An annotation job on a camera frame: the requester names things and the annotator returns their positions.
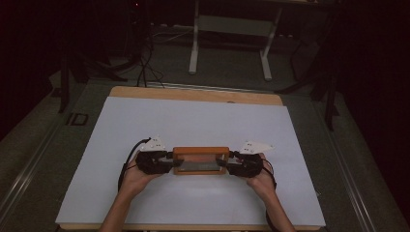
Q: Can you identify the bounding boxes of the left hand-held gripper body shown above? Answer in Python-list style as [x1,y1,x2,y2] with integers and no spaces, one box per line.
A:
[134,135,172,176]

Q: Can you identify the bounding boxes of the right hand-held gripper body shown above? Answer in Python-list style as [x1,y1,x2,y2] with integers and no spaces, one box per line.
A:
[230,140,276,179]

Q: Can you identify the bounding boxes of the orange wooden box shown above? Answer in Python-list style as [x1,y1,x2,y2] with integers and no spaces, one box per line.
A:
[172,146,231,176]

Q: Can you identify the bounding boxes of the person's left hand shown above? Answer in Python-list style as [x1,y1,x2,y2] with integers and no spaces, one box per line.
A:
[120,150,162,198]

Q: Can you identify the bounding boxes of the person's right hand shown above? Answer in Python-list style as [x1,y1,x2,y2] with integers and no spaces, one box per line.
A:
[246,152,277,195]

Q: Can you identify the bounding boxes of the white table sheet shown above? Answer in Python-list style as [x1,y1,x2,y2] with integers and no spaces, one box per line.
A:
[55,96,327,228]

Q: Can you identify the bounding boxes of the black floor marking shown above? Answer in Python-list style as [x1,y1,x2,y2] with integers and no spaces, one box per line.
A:
[66,112,90,127]

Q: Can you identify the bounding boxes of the black metal stand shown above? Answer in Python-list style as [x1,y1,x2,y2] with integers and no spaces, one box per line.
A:
[323,71,340,131]
[58,54,72,114]

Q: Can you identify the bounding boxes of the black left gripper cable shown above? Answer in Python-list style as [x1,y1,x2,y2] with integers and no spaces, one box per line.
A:
[117,137,152,191]

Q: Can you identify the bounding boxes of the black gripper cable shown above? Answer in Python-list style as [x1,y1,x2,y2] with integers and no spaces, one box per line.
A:
[261,157,278,191]
[117,137,152,191]

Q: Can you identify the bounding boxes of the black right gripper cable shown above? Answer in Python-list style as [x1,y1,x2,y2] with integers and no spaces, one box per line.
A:
[261,157,278,191]

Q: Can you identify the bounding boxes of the black floor cables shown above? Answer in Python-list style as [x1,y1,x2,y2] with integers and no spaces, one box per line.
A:
[136,30,166,89]

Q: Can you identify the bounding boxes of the metal floor rail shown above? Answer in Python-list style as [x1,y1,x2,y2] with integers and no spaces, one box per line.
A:
[313,96,378,232]
[0,122,64,220]

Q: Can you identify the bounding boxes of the white floor cable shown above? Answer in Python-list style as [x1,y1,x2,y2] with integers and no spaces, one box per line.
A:
[151,28,196,44]

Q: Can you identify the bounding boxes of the white metal desk frame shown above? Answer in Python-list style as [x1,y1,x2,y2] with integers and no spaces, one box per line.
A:
[188,0,284,82]

